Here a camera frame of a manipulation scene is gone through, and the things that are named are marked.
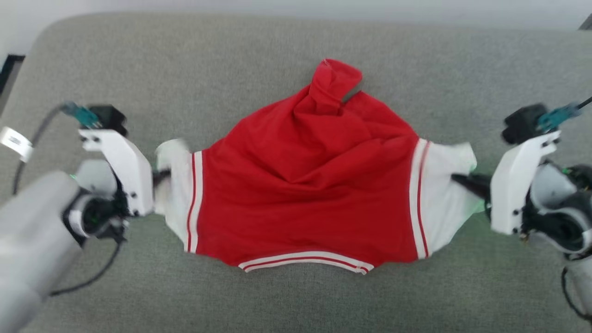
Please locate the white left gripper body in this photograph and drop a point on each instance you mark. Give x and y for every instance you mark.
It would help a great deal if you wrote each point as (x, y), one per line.
(125, 166)

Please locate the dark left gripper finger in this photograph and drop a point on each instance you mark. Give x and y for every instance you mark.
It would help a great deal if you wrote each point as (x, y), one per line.
(162, 178)

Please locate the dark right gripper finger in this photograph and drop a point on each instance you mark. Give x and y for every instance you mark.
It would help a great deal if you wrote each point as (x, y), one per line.
(471, 185)

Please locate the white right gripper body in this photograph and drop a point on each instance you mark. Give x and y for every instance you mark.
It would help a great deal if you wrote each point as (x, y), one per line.
(518, 185)

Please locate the red white-striped sports garment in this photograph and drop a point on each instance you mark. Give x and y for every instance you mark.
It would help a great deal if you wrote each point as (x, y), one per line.
(305, 185)

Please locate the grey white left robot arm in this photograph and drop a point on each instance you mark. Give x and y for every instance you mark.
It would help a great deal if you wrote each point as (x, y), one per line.
(32, 240)

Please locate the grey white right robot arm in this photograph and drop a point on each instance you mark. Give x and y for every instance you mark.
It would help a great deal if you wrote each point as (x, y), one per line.
(564, 212)

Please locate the black flat object beside sofa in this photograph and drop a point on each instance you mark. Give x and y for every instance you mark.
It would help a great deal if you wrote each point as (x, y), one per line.
(10, 71)

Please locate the grey fabric sofa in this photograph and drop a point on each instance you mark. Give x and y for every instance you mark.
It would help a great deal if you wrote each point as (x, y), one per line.
(296, 300)

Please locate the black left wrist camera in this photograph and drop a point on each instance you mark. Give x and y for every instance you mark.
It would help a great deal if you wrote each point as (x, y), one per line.
(108, 119)

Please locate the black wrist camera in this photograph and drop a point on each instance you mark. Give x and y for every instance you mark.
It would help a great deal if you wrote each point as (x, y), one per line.
(108, 119)
(522, 124)

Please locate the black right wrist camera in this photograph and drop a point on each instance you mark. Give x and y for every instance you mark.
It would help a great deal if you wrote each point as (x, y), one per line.
(522, 124)

